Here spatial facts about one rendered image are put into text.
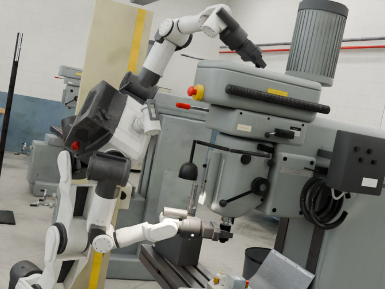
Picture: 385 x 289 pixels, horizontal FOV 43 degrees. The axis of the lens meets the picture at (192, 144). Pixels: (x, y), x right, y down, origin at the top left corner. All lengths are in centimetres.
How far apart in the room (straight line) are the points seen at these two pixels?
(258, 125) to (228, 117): 12
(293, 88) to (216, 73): 31
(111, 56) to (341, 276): 216
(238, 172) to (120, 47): 188
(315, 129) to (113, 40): 190
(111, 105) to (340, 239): 106
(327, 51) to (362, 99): 566
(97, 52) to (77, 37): 739
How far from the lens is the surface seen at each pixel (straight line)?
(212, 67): 178
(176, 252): 231
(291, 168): 194
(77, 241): 226
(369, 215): 215
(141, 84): 206
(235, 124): 177
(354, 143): 177
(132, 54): 353
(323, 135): 201
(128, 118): 193
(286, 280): 220
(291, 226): 224
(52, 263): 227
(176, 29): 203
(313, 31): 201
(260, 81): 180
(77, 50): 1084
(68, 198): 219
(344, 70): 809
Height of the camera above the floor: 172
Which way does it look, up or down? 5 degrees down
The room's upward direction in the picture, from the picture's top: 11 degrees clockwise
